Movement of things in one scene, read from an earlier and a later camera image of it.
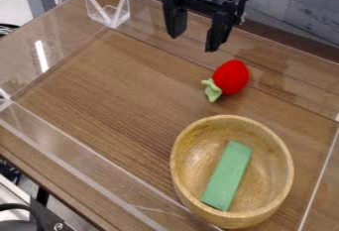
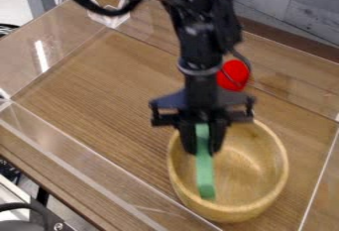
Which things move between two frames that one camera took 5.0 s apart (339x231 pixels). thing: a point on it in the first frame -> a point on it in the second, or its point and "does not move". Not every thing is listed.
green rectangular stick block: [229, 175] -> [206, 162]
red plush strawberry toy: [230, 79] does not move
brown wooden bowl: [233, 170] does not move
